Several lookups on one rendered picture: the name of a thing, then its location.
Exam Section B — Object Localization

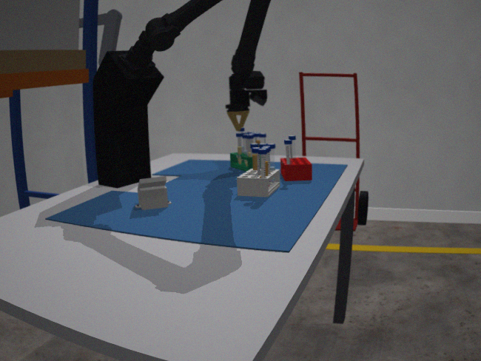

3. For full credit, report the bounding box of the green test tube rack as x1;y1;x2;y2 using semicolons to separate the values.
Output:
230;152;253;172

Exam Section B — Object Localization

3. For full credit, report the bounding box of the white tube rack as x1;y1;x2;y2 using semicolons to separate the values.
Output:
237;169;280;197

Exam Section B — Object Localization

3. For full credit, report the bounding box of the blue bench mat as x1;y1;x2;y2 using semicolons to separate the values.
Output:
45;160;348;252

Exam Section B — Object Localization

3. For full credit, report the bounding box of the red tube rack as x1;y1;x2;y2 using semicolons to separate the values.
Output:
280;158;312;181

